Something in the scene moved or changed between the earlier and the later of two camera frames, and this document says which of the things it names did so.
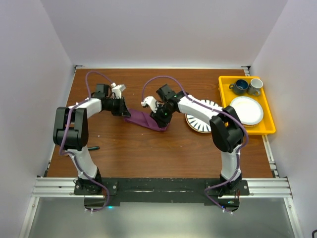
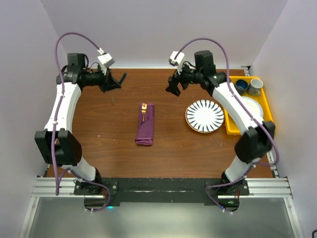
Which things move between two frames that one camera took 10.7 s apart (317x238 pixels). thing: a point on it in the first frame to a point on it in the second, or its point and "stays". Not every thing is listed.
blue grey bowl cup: x=240 y=88 stays
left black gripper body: x=117 y=106 to x=102 y=80
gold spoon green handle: x=90 y=148 to x=123 y=78
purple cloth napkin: x=140 y=117 to x=145 y=130
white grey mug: x=254 y=89 stays
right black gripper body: x=163 y=114 to x=185 y=78
